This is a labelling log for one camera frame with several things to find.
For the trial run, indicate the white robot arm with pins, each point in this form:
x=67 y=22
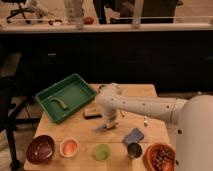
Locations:
x=193 y=117

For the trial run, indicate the green curved vegetable toy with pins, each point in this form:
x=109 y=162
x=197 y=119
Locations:
x=61 y=103

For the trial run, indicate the green plastic tray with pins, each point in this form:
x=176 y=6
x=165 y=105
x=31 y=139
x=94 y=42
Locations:
x=73 y=90

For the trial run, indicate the silver fork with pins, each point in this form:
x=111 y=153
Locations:
x=145 y=121

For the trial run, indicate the blue sponge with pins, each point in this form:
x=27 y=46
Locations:
x=133 y=137

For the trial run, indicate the green plastic cup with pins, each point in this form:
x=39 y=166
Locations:
x=101 y=152

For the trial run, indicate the red object on counter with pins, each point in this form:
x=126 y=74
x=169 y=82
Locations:
x=88 y=20

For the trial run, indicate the small metal cup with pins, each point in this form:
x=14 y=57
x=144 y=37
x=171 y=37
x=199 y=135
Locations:
x=134 y=150

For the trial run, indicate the white cup orange inside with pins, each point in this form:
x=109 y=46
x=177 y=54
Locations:
x=69 y=147

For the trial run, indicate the dark counter cabinet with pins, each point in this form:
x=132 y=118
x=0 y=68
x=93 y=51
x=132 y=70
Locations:
x=169 y=60

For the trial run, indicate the orange bowl with nuts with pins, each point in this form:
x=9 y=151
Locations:
x=159 y=157

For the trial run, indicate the dark maroon bowl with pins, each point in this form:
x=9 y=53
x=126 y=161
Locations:
x=40 y=150

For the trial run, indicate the black office chair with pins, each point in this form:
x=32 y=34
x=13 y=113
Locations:
x=8 y=114

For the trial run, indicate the distant office chair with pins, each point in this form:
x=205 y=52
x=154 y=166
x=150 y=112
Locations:
x=19 y=10

